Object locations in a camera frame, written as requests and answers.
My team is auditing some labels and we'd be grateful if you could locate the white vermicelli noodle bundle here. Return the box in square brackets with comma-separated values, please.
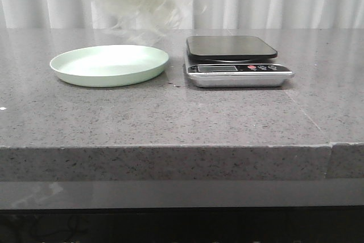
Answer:
[91, 0, 193, 46]

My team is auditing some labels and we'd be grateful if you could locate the black silver kitchen scale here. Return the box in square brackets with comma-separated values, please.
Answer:
[185, 35, 294, 88]

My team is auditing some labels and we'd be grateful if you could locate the light green round plate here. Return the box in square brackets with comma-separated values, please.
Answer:
[49, 45, 169, 88]

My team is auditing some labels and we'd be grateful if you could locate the dark glass cabinet front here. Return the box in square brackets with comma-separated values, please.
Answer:
[1, 179, 363, 242]

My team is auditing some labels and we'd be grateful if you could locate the white pleated curtain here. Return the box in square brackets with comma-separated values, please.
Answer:
[1, 0, 363, 29]

